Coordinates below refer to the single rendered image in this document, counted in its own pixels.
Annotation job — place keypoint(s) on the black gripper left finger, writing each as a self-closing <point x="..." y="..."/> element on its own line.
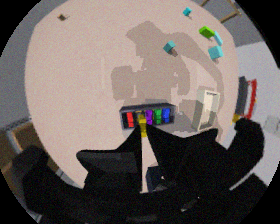
<point x="126" y="158"/>

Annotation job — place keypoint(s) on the yellow fuse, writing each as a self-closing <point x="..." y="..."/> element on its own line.
<point x="143" y="125"/>

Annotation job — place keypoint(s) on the green rectangular block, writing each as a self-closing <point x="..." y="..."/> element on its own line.
<point x="206" y="32"/>

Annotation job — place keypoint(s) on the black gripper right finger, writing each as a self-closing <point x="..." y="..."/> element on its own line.
<point x="171" y="151"/>

